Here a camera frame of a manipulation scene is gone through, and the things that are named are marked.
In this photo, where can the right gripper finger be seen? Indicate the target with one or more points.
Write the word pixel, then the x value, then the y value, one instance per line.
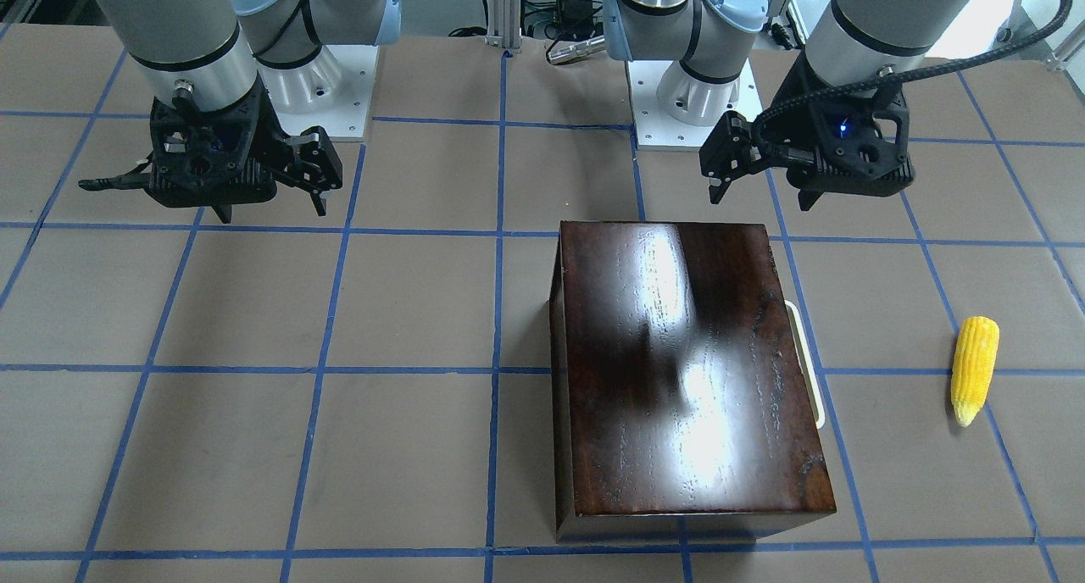
pixel 315 166
pixel 223 212

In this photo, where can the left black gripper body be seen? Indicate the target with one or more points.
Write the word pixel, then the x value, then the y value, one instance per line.
pixel 781 136

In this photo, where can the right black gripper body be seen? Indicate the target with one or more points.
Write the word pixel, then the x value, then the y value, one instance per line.
pixel 269 139

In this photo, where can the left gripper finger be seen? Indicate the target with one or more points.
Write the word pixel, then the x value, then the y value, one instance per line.
pixel 727 154
pixel 807 199

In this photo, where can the wooden drawer with white handle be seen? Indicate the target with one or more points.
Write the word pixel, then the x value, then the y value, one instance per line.
pixel 806 364

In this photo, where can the yellow corn cob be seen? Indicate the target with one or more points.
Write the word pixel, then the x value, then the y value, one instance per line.
pixel 975 355

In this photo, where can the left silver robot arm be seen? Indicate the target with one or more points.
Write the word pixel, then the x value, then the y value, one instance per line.
pixel 856 45

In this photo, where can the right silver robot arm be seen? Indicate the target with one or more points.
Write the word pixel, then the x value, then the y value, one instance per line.
pixel 241 89

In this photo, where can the dark wooden drawer cabinet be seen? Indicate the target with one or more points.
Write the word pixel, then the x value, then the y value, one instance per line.
pixel 680 400

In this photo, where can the silver cylinder tool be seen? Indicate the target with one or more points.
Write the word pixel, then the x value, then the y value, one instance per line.
pixel 559 56

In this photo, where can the black power adapter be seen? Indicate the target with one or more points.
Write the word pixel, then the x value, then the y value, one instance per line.
pixel 574 13

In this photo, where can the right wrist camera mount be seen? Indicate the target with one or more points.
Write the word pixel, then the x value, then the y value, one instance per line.
pixel 178 170

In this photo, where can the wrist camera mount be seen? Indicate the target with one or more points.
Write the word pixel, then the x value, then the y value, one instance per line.
pixel 178 170
pixel 877 167

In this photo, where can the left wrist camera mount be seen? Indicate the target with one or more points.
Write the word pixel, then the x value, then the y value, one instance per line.
pixel 877 167

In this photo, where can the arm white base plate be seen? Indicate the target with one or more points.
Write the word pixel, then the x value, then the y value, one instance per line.
pixel 334 91
pixel 673 112

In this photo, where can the aluminium frame post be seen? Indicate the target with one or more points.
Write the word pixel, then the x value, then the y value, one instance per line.
pixel 504 25

